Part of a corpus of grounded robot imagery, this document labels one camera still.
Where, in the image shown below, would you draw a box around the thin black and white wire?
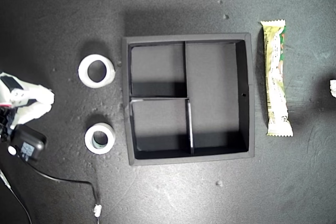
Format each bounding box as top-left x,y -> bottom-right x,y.
0,167 -> 34,224

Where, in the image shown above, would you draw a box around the snack bar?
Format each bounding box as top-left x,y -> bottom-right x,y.
259,19 -> 293,137

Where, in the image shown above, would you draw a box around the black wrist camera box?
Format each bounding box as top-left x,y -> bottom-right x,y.
7,124 -> 47,162

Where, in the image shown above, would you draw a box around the small white tape roll green core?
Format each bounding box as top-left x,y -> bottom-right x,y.
84,122 -> 116,155

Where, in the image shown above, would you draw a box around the black camera cable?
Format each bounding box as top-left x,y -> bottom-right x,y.
30,158 -> 100,208

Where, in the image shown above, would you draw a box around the large white tape roll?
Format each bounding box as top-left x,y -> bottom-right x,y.
78,54 -> 116,89

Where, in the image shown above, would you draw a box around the red and black arm wires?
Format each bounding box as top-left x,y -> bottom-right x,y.
0,104 -> 15,142

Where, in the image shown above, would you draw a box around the black tray with wells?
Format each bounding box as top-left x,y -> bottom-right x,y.
121,33 -> 256,166

